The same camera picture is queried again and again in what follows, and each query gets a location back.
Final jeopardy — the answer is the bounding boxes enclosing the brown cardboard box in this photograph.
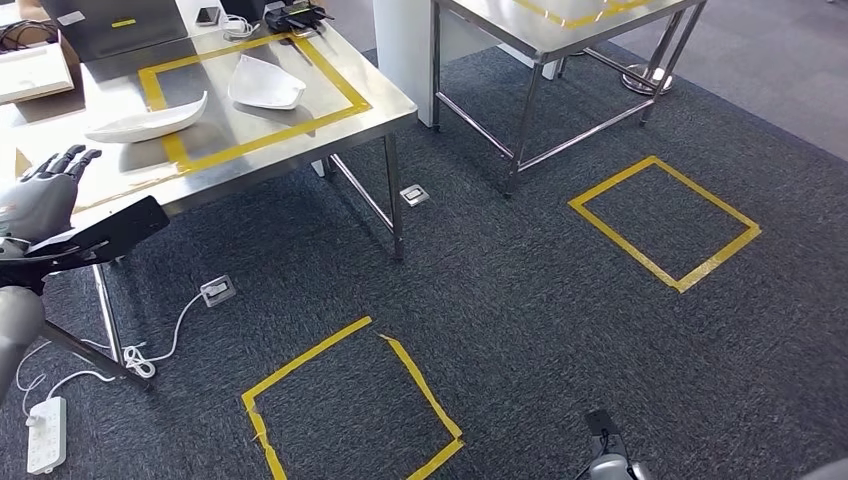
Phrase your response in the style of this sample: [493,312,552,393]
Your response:
[0,0,86,94]

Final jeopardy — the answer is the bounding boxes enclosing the grey laptop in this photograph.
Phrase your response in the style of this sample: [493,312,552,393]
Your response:
[39,0,191,64]

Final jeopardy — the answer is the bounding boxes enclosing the white power strip cable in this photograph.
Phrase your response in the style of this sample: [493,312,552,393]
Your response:
[14,291,207,425]

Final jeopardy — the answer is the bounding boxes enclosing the white cabinet block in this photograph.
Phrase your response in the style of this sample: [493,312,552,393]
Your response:
[372,0,564,128]

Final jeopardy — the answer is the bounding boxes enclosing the white curved car part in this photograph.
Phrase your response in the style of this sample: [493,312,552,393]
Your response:
[84,90,209,145]

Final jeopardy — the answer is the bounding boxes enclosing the black cable bundle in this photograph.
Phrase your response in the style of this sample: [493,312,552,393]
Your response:
[0,18,62,54]

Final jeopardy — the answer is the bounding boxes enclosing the yellow floor tape square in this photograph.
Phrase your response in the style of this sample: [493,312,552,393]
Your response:
[240,315,466,480]
[567,154,763,295]

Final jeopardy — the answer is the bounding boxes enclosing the white charger with cable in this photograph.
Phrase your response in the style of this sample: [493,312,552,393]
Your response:
[220,11,264,42]

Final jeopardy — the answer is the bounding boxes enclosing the white triangular car part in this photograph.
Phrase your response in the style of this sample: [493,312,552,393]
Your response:
[227,54,308,112]

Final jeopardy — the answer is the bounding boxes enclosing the white power strip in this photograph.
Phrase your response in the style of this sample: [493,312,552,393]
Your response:
[25,396,69,477]

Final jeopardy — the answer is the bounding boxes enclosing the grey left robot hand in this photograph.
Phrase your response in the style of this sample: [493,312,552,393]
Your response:
[0,144,104,244]

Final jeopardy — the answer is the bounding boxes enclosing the black device with cables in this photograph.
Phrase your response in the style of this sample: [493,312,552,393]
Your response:
[263,1,336,38]

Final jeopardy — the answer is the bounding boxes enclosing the flat white box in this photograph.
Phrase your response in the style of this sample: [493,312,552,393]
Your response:
[0,40,76,107]

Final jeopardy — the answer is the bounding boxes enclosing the white workbench chrome legs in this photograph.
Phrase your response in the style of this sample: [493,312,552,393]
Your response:
[0,0,420,392]

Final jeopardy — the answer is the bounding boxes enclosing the yellow workbench tape rectangle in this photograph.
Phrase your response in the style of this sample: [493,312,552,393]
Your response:
[137,31,374,176]
[511,0,658,32]

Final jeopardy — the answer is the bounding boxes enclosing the silver round stanchion base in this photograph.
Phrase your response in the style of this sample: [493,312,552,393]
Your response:
[620,62,676,98]

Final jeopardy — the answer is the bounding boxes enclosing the stainless steel workbench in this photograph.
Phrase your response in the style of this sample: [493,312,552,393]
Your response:
[430,0,709,199]

